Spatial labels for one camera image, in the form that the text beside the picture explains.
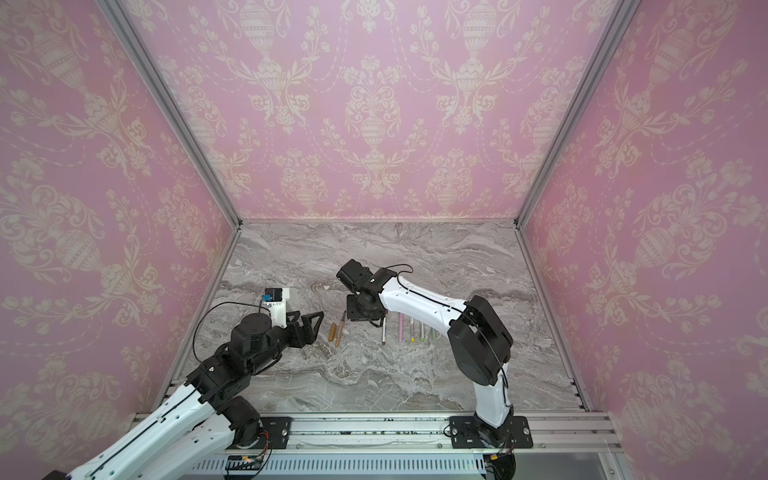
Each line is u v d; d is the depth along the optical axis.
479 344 0.47
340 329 0.92
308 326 0.68
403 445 0.73
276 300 0.66
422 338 0.90
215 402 0.52
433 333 0.91
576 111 0.86
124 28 0.72
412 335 0.90
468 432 0.73
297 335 0.66
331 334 0.91
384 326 0.69
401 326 0.92
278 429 0.75
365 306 0.71
